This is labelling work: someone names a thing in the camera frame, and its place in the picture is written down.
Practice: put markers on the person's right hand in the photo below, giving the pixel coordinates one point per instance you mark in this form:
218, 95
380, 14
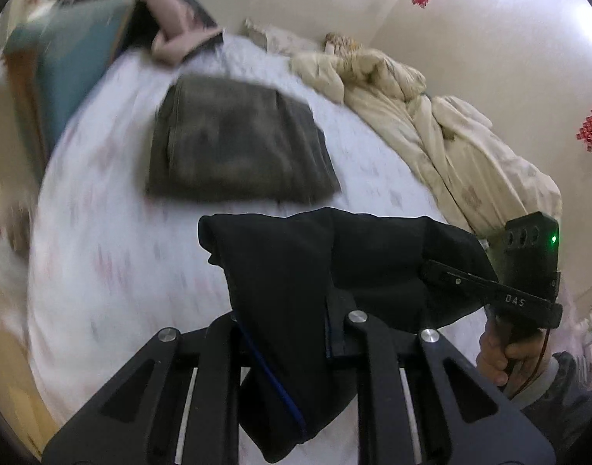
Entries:
511, 364

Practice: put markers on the folded camouflage pants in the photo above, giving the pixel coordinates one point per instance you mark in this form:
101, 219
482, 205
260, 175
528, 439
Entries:
217, 139

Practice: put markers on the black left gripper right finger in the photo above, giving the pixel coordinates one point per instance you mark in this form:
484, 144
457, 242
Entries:
419, 399

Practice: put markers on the floral pillow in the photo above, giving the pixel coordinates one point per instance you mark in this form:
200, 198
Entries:
278, 41

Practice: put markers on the teal bed headboard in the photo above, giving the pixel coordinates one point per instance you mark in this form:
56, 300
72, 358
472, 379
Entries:
54, 60

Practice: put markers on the grey right forearm sleeve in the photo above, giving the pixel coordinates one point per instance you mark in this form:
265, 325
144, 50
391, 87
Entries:
559, 406

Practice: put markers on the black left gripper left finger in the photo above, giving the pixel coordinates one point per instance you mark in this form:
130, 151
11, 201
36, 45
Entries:
183, 398

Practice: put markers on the white floral bed sheet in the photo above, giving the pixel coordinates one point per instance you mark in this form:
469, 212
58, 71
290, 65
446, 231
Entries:
110, 265

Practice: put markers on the black pants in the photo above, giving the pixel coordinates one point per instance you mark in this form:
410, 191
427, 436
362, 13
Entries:
292, 283

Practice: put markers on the cream crumpled comforter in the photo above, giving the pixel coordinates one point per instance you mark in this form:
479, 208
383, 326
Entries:
479, 183

